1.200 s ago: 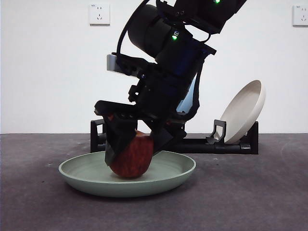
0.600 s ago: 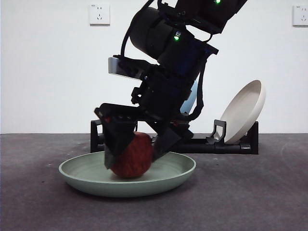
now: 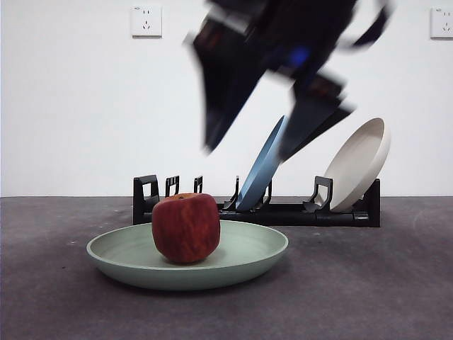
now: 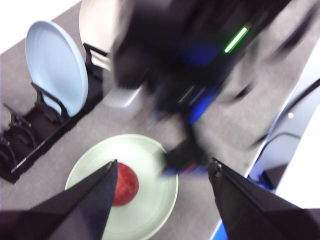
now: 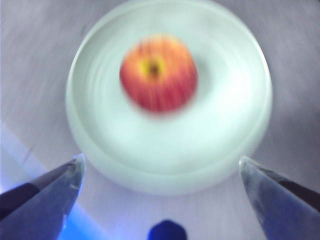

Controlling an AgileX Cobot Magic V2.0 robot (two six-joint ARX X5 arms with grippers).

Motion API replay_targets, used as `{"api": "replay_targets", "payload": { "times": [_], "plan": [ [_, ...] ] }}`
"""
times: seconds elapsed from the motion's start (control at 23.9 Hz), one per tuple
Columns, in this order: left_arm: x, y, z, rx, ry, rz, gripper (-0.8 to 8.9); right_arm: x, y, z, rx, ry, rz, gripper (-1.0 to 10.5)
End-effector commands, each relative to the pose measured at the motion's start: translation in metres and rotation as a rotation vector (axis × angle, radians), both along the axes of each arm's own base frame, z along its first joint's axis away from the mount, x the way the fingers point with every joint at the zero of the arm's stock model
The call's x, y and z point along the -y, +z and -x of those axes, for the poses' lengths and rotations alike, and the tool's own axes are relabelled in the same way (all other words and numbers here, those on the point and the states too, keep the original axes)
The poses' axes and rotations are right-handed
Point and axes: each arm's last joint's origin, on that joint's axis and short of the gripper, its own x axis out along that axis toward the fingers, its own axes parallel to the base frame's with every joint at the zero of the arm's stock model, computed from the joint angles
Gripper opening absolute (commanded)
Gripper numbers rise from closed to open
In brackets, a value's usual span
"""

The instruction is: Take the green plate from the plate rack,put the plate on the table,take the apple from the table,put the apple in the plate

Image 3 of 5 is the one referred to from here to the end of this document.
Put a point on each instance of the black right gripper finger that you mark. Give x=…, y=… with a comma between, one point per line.
x=308, y=120
x=223, y=95

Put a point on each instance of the red apple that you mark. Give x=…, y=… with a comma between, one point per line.
x=185, y=230

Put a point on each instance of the beige round plate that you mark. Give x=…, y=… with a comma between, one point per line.
x=357, y=163

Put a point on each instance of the black plate rack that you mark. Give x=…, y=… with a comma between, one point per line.
x=301, y=217

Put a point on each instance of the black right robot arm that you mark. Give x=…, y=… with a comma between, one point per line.
x=301, y=25

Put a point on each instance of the blue round plate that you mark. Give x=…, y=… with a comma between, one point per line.
x=260, y=173

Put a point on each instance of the white wall socket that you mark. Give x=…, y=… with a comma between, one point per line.
x=147, y=22
x=442, y=23

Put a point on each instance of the green round plate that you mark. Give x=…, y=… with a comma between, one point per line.
x=247, y=248

